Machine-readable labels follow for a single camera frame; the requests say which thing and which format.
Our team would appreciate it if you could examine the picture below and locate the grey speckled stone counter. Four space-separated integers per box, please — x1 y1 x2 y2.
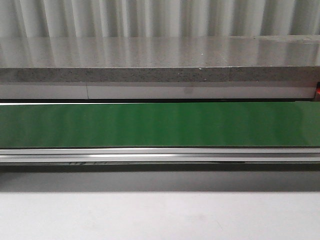
0 35 320 102

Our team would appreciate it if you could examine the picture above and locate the white pleated curtain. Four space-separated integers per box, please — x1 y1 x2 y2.
0 0 320 38

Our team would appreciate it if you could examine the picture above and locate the aluminium conveyor side rail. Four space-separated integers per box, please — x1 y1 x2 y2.
0 147 320 166

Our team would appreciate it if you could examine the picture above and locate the green conveyor belt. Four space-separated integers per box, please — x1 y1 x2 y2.
0 101 320 148

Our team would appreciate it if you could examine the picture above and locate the red object at right edge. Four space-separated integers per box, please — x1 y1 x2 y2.
314 82 320 102

